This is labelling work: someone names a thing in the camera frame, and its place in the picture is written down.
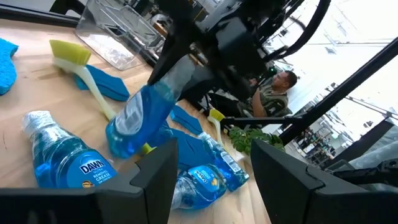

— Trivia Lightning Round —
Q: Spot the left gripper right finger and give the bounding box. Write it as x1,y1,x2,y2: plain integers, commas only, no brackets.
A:
250,138,398,224

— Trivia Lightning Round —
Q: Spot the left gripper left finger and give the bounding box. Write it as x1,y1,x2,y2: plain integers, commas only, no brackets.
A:
0,138,179,224

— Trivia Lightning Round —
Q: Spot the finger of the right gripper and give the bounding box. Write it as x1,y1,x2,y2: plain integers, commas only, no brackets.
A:
183,55,215,102
147,30,200,86

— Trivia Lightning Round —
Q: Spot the green bristle dish brush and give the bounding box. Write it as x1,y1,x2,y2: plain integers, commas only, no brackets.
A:
49,39,156,156
207,108,226,147

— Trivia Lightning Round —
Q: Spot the blue Dawn dish soap bottle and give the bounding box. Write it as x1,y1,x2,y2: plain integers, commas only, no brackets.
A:
198,131,250,192
170,164,228,211
104,55,197,159
21,110,118,189

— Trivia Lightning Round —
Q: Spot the person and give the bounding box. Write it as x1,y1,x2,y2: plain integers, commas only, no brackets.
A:
238,70,299,118

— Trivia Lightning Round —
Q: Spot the green artificial plant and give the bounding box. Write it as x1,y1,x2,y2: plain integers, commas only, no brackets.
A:
228,126,286,156

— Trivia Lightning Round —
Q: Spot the clear handled plastic caddy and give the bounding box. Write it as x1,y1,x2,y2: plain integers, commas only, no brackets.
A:
75,0,166,72

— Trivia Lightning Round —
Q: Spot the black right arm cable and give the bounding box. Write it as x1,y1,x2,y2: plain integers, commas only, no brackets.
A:
262,0,332,62

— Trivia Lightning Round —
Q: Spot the black frame beam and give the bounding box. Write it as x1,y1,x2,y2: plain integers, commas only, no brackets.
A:
222,37,398,146

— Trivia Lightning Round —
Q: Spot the black table rail frame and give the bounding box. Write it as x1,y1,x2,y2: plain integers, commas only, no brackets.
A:
0,3,81,29

